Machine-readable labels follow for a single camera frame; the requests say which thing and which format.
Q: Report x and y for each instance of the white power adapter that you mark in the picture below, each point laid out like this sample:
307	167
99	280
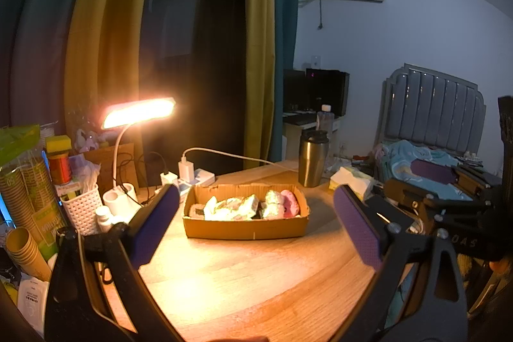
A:
168	178

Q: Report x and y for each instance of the blue printed blanket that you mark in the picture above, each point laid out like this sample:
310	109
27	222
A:
400	157

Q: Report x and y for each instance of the black computer monitor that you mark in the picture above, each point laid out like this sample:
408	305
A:
294	89
328	91

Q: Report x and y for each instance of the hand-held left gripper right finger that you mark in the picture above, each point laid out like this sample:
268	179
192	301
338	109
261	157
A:
356	230

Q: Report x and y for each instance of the dark window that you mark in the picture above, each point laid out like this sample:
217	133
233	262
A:
192	45

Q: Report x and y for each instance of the black keyboard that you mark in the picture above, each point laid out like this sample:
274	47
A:
300	119

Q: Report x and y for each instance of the grey padded bed headboard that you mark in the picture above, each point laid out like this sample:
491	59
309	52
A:
433	109

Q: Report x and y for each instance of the white desk lamp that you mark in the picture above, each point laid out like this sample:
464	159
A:
120	199

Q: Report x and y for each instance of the teal curtain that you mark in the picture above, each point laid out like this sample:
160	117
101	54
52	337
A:
40	5
286	5

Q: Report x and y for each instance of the plastic white ball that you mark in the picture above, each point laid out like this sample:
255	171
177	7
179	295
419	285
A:
272	197
273	211

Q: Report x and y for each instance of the stack of brown paper cups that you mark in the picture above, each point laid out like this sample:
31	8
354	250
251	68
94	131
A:
24	250

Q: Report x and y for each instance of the white computer desk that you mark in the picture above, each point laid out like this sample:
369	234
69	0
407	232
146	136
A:
292	133

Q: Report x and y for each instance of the white charger plug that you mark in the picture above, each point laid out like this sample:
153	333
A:
185	169

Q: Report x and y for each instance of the small white bottle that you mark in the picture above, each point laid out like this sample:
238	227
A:
104	220

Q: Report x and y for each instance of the steel tumbler with black lid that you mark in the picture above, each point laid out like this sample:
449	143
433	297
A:
312	161

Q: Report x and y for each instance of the bear print tissue packet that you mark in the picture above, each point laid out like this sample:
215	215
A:
250	205

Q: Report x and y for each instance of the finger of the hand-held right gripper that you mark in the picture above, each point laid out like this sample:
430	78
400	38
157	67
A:
433	170
404	193

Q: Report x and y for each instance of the white power strip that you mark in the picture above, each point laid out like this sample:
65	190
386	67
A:
202	177

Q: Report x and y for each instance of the brown cardboard box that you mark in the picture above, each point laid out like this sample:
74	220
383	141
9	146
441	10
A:
240	230

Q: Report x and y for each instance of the red can with yellow lid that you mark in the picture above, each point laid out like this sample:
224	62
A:
60	167

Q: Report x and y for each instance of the white crumpled paper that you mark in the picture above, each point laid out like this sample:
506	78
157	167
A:
86	173

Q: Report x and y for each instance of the yellow white tissue pack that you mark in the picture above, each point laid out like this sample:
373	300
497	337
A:
348	179

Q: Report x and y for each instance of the brown cardboard carton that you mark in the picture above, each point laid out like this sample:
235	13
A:
100	165

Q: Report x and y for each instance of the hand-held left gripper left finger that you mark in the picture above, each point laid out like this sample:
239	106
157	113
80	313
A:
156	226

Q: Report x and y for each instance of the white printed packet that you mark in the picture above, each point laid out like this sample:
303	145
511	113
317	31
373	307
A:
34	302

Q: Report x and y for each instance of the person's right hand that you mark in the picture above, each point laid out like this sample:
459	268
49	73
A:
499	266

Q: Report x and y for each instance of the paper cups pack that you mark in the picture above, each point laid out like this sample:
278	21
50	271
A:
32	181

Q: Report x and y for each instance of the clear water bottle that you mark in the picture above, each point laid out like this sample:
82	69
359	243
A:
325	121

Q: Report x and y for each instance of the pink soft toy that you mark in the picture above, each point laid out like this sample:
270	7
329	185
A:
290	203

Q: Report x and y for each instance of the yellow curtain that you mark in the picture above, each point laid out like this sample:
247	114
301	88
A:
96	45
260	45

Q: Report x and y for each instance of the white plastic basket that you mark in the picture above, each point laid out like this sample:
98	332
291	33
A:
82	209

